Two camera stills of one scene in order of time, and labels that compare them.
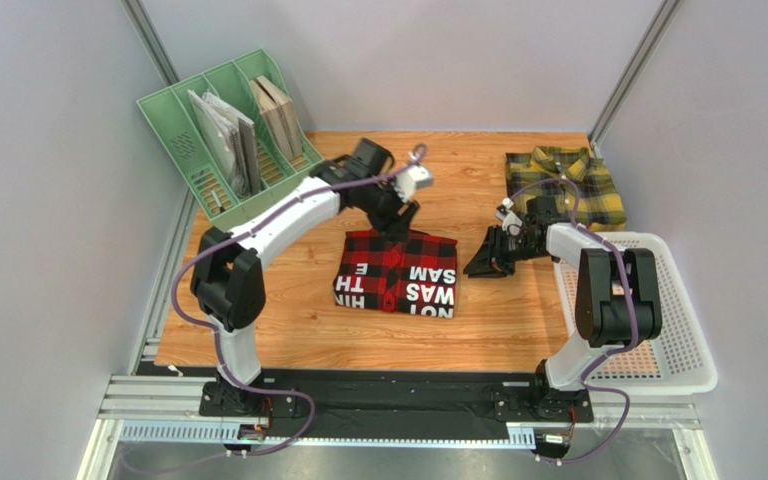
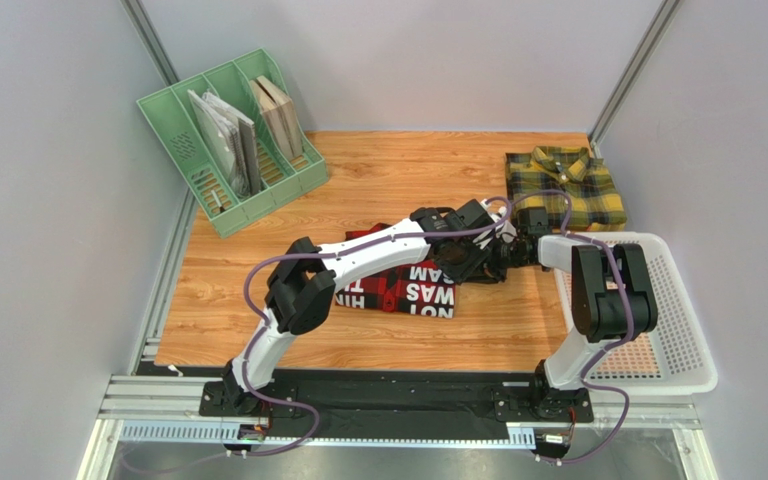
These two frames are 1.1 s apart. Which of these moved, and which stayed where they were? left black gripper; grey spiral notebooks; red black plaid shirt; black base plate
Moved: left black gripper
Stayed: black base plate; grey spiral notebooks; red black plaid shirt
